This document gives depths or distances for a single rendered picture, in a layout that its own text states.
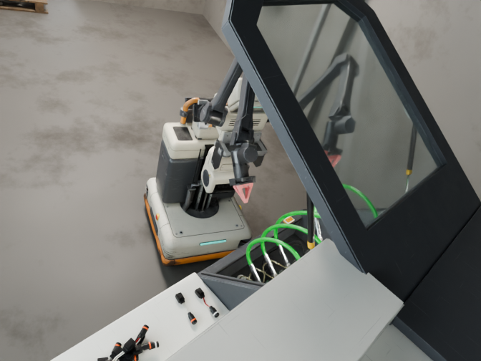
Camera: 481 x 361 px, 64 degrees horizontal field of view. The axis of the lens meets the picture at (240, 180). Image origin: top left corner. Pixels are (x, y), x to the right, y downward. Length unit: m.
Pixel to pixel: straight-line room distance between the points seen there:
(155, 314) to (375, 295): 0.75
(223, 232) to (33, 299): 1.19
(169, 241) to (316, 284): 1.72
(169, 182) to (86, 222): 0.72
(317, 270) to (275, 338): 0.20
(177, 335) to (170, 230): 1.27
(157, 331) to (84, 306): 1.22
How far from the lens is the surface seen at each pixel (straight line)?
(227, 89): 1.75
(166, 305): 1.41
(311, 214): 1.00
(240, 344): 0.73
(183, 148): 2.35
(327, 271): 0.90
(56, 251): 2.78
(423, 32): 3.22
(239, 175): 1.45
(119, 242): 2.81
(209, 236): 2.56
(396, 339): 0.99
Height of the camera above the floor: 2.19
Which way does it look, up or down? 39 degrees down
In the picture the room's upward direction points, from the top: 19 degrees clockwise
